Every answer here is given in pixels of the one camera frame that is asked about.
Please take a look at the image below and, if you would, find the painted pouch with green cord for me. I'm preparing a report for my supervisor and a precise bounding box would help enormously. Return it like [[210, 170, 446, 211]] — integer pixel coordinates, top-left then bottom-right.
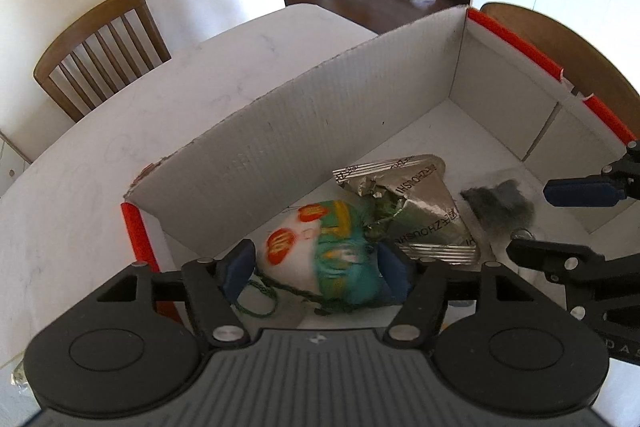
[[235, 199, 388, 320]]

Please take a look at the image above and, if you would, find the steel wool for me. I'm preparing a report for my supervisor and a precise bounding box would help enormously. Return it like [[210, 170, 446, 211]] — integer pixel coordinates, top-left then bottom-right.
[[450, 167, 546, 248]]

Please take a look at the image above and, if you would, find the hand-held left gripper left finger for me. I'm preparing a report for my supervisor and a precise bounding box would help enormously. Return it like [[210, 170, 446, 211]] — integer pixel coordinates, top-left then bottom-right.
[[52, 239, 257, 348]]

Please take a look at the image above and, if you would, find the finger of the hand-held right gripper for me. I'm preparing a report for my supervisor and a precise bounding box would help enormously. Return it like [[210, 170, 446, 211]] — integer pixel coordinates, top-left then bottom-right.
[[542, 141, 640, 208], [505, 231, 640, 324]]

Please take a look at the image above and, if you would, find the round-backed wooden chair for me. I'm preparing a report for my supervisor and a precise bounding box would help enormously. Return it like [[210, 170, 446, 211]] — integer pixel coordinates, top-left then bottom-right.
[[480, 2, 640, 142]]

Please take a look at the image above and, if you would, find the red shoe box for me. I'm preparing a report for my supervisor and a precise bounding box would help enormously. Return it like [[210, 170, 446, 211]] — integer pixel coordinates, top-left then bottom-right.
[[120, 4, 640, 328]]

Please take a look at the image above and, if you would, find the silver foil packet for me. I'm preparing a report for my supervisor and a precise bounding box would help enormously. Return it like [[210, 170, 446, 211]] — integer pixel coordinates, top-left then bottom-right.
[[332, 153, 481, 265]]

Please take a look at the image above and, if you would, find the wooden slatted chair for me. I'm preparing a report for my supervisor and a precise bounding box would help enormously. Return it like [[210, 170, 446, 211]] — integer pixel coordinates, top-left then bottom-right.
[[33, 0, 172, 124]]

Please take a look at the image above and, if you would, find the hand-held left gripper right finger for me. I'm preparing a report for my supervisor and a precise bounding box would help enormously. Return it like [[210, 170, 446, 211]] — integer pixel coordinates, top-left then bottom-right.
[[376, 241, 586, 348]]

